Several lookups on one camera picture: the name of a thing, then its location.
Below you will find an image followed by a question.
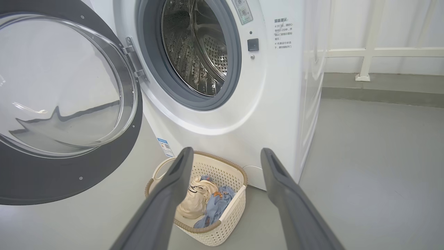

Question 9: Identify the steel washing machine drum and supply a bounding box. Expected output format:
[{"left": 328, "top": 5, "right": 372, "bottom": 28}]
[{"left": 161, "top": 0, "right": 228, "bottom": 97}]

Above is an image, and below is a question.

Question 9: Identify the round drain filter cover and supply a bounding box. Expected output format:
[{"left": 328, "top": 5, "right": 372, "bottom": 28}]
[{"left": 242, "top": 165, "right": 265, "bottom": 190}]

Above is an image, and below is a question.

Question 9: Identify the blue bear print garment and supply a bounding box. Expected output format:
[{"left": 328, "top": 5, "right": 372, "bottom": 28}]
[{"left": 194, "top": 186, "right": 236, "bottom": 228}]

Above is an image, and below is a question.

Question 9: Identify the cream and blue garment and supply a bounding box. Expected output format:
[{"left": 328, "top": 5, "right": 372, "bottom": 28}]
[{"left": 175, "top": 175, "right": 220, "bottom": 219}]

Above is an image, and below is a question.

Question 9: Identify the white front-load washing machine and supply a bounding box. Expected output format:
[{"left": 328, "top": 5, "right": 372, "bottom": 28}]
[{"left": 82, "top": 0, "right": 332, "bottom": 191}]

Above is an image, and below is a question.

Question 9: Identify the grey instruction sticker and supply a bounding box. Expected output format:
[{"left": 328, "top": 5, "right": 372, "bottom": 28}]
[{"left": 232, "top": 0, "right": 254, "bottom": 25}]

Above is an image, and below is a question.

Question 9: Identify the printed black text notice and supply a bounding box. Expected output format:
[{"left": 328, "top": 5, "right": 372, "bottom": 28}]
[{"left": 274, "top": 18, "right": 294, "bottom": 49}]

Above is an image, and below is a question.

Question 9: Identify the cream basket with brown rim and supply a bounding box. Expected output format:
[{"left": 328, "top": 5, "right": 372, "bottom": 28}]
[{"left": 145, "top": 151, "right": 248, "bottom": 247}]

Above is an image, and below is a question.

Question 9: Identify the metal door hinge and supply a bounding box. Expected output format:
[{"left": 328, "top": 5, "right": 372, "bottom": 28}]
[{"left": 122, "top": 36, "right": 150, "bottom": 83}]

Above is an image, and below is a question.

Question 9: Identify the white metal railing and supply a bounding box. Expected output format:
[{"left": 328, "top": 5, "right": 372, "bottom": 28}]
[{"left": 324, "top": 0, "right": 444, "bottom": 82}]

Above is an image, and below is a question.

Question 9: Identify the black washing machine door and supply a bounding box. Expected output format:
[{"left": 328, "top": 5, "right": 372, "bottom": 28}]
[{"left": 0, "top": 0, "right": 143, "bottom": 205}]

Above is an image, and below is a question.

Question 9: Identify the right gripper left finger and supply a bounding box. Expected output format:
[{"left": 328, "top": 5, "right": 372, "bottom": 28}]
[{"left": 110, "top": 147, "right": 194, "bottom": 250}]

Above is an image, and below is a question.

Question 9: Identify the blue energy label sticker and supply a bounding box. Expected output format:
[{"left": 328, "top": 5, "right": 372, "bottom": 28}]
[{"left": 157, "top": 138, "right": 175, "bottom": 157}]

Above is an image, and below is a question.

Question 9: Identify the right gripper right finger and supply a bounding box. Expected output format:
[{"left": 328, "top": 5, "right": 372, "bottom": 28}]
[{"left": 260, "top": 148, "right": 345, "bottom": 250}]

